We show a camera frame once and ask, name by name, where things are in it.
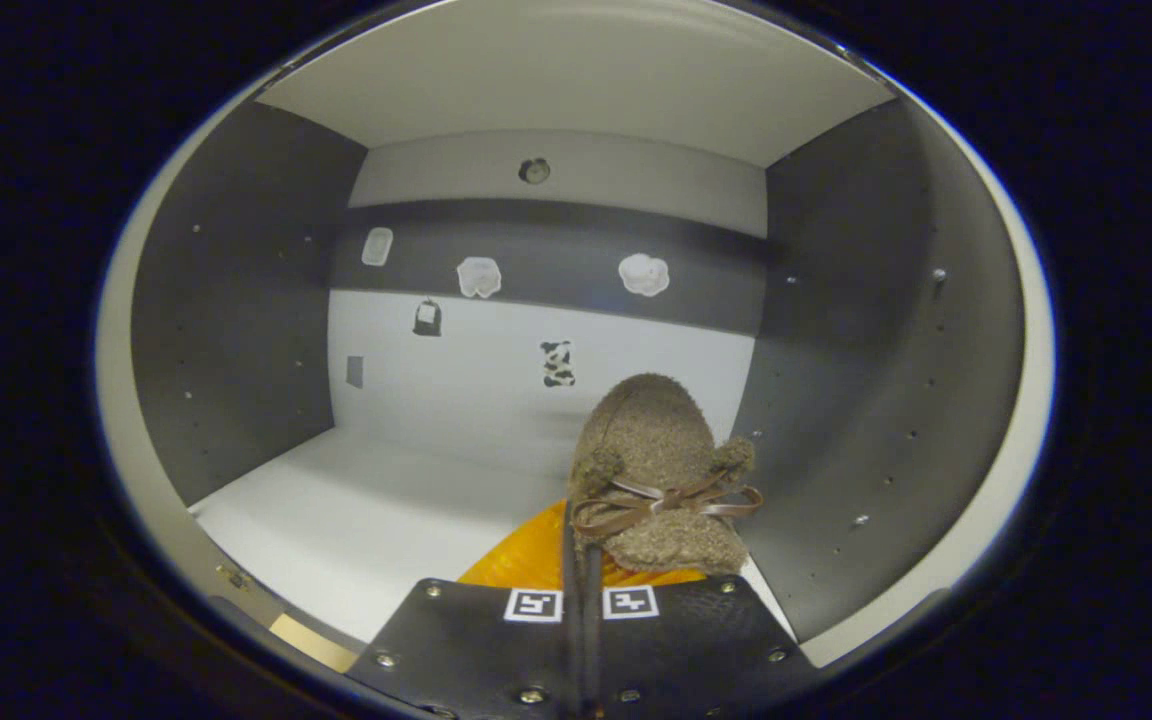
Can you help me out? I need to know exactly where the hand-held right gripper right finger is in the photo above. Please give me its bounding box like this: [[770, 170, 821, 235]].
[[584, 555, 819, 720]]

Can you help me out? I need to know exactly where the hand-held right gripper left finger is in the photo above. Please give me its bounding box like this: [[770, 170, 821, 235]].
[[348, 498, 587, 720]]

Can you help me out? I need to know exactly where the brown fuzzy shoe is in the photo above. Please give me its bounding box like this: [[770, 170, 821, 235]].
[[568, 373, 765, 577]]

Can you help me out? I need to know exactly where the white shoe cabinet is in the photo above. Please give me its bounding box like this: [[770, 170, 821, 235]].
[[94, 0, 1059, 673]]

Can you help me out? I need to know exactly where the white cabinet shelf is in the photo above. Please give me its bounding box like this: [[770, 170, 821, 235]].
[[254, 0, 899, 169]]

